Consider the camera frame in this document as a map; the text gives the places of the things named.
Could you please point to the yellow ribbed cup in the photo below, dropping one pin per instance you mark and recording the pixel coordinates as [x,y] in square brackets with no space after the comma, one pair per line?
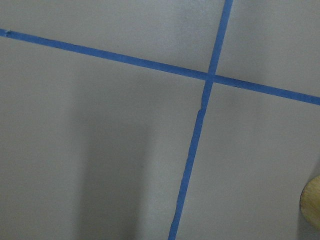
[310,202]

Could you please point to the brown paper table cover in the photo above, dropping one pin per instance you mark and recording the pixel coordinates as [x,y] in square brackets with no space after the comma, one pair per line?
[94,149]

